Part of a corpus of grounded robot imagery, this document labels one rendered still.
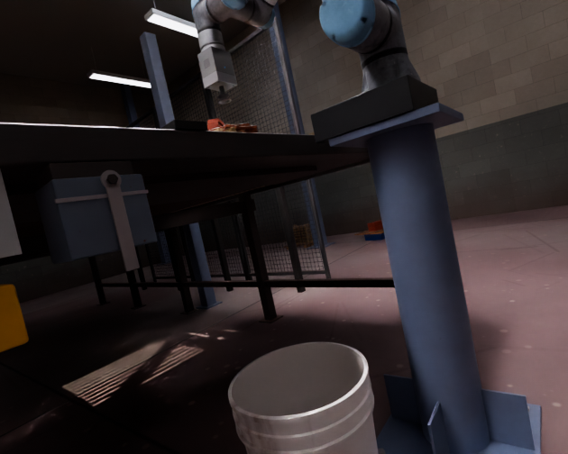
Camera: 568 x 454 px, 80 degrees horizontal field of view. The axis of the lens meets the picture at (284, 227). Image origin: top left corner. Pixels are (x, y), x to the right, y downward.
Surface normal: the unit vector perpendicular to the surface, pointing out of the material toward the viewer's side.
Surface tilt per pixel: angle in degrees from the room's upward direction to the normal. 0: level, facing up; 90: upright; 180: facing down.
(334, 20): 99
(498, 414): 90
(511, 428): 90
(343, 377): 87
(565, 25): 90
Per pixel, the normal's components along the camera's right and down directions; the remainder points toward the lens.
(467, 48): -0.60, 0.18
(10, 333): 0.74, -0.12
